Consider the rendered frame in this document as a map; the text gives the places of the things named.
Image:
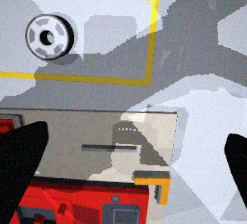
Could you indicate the black rubber tyre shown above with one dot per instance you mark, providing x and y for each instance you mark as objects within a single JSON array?
[{"x": 37, "y": 40}]

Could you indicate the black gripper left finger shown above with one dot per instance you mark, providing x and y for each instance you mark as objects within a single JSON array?
[{"x": 20, "y": 153}]

